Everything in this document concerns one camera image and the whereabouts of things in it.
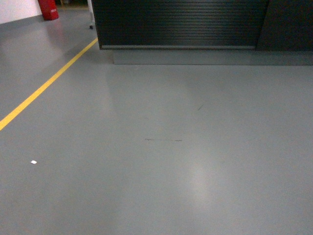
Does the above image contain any white wheeled cart leg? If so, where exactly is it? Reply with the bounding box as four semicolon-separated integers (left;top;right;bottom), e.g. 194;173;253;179
87;0;95;29

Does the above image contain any red fire extinguisher box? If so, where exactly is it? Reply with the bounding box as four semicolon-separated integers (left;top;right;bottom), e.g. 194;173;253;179
38;0;59;21

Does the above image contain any black checkout counter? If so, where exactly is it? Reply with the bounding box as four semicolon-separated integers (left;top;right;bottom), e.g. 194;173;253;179
92;0;313;66

